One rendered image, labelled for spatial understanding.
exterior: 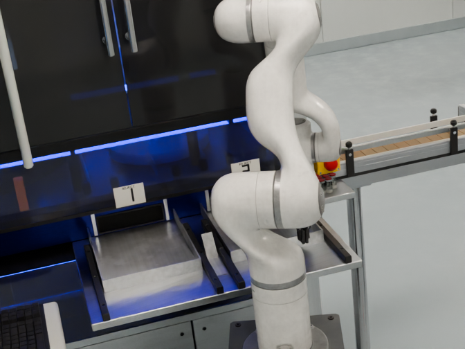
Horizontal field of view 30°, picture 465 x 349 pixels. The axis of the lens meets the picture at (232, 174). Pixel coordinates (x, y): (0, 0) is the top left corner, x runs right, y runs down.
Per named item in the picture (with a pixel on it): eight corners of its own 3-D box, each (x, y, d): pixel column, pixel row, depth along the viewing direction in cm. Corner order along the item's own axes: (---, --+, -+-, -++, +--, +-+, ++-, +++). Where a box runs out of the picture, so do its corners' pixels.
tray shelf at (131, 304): (73, 248, 251) (71, 242, 251) (299, 197, 266) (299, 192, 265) (93, 331, 208) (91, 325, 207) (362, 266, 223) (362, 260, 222)
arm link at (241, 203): (302, 289, 179) (293, 184, 170) (215, 290, 183) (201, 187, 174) (308, 261, 190) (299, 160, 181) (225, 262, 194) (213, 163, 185)
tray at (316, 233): (201, 213, 259) (199, 203, 257) (283, 195, 264) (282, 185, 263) (232, 263, 228) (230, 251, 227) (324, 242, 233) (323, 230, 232)
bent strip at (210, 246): (203, 253, 235) (201, 233, 233) (214, 251, 236) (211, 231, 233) (216, 276, 222) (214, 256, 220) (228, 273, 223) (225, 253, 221)
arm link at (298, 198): (252, 231, 185) (328, 230, 182) (241, 226, 173) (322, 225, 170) (250, 6, 192) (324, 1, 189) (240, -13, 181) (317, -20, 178)
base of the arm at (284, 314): (331, 370, 184) (325, 295, 176) (242, 377, 185) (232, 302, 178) (325, 321, 201) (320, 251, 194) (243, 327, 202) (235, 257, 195)
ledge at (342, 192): (299, 189, 272) (299, 184, 271) (338, 181, 274) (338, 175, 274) (315, 206, 259) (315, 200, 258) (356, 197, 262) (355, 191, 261)
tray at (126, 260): (88, 238, 252) (86, 227, 250) (175, 219, 257) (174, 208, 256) (104, 292, 221) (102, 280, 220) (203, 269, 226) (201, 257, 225)
